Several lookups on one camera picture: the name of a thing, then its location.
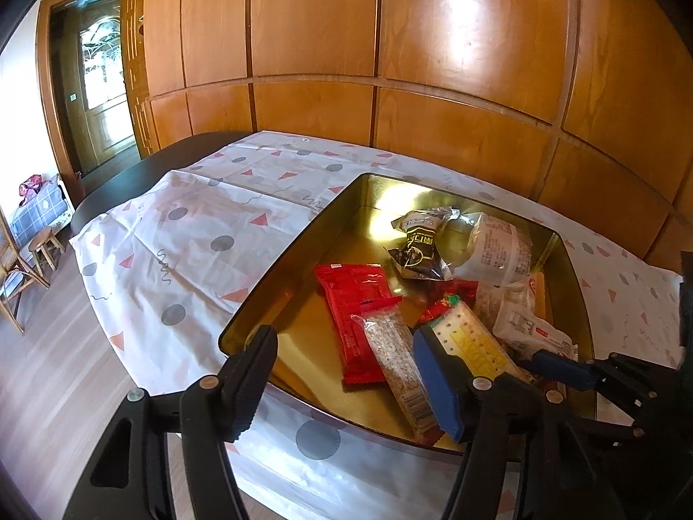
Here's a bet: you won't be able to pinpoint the white nutrition label snack packet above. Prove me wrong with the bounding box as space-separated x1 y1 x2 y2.
492 301 578 361

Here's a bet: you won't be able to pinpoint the yellow cracker packet green ends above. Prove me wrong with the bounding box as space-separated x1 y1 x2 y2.
414 302 530 393

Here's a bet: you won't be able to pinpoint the rice bar red ends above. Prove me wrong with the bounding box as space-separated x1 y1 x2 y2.
351 298 442 446

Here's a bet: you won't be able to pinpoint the white bread pastry packet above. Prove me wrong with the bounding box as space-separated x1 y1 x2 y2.
452 212 532 286

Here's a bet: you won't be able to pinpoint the dark brown chocolate snack packet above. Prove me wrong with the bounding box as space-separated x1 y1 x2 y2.
388 205 460 282

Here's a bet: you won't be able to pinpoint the clear orange snack packet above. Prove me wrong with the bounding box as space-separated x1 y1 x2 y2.
473 271 548 331

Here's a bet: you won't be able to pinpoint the red foil snack packet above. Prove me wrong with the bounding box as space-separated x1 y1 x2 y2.
416 279 478 328

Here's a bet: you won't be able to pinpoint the gold tin box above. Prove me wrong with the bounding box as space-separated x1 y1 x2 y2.
218 174 594 449

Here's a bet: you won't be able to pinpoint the patterned white tablecloth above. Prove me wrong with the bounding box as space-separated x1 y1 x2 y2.
71 132 681 519

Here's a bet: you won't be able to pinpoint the small wooden stool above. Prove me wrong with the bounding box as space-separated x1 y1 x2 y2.
28 227 65 277

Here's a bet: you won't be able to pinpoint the wooden chair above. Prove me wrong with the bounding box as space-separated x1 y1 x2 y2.
0 214 49 335

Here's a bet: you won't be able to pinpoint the wooden door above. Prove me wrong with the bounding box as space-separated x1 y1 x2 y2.
36 0 150 204

